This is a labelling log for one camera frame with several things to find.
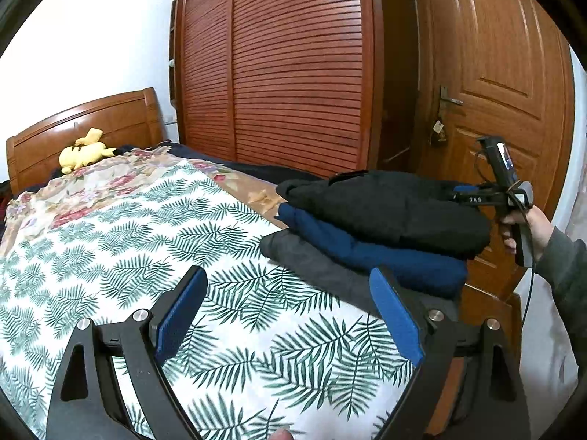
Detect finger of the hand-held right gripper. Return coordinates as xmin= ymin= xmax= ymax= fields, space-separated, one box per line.
xmin=447 ymin=184 xmax=505 ymax=208

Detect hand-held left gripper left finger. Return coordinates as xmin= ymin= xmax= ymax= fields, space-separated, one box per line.
xmin=46 ymin=265 xmax=209 ymax=440

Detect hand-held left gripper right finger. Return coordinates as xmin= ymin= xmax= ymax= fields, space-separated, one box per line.
xmin=369 ymin=266 xmax=533 ymax=440

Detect black buttoned coat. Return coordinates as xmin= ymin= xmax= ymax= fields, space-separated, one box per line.
xmin=275 ymin=170 xmax=491 ymax=260

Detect person's right forearm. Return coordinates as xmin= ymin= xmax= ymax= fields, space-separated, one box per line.
xmin=534 ymin=227 xmax=587 ymax=386

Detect person's right hand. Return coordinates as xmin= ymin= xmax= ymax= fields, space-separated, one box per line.
xmin=499 ymin=208 xmax=555 ymax=263

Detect hanging keys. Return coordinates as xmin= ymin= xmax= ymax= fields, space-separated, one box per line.
xmin=431 ymin=105 xmax=448 ymax=145

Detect folded navy garment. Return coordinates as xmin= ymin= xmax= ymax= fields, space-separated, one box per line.
xmin=275 ymin=204 xmax=468 ymax=298

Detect leaf print bed sheet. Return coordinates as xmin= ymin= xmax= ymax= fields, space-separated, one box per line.
xmin=0 ymin=160 xmax=416 ymax=440

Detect folded grey garment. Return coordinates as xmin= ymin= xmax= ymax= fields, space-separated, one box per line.
xmin=260 ymin=229 xmax=459 ymax=326

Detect wooden door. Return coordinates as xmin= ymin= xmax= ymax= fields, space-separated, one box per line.
xmin=410 ymin=0 xmax=576 ymax=303

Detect floral blanket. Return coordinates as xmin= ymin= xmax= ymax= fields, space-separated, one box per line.
xmin=0 ymin=149 xmax=287 ymax=257

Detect yellow plush toy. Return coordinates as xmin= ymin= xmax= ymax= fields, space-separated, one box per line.
xmin=59 ymin=127 xmax=116 ymax=175

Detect wooden louvered wardrobe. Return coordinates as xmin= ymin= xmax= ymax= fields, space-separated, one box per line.
xmin=169 ymin=0 xmax=413 ymax=177

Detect metal door handle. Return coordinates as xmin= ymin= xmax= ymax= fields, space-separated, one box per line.
xmin=439 ymin=85 xmax=464 ymax=106

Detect black cable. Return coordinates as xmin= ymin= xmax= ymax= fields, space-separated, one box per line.
xmin=517 ymin=220 xmax=539 ymax=331

